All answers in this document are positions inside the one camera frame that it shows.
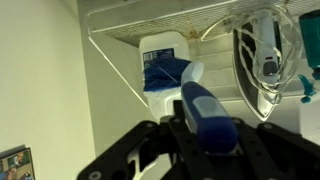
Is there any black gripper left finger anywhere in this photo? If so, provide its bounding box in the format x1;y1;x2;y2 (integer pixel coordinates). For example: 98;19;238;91
77;99;214;180

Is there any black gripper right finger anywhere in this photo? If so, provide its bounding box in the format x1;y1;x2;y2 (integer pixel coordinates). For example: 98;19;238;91
208;117;320;180

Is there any blue white brush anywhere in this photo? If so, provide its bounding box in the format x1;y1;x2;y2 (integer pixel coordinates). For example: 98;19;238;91
142;57;240;155

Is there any white bottle blue label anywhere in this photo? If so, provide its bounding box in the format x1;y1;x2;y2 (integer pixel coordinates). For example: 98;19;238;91
138;30;193;123

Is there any teal spray bottle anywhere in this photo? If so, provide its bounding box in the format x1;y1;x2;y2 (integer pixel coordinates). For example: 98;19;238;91
297;9;320;104

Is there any white iron with cord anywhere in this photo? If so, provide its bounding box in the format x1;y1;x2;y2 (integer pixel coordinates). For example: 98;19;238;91
199;5;304;122

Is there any white wire wall shelf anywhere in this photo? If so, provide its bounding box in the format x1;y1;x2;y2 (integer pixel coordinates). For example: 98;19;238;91
87;0;320;108

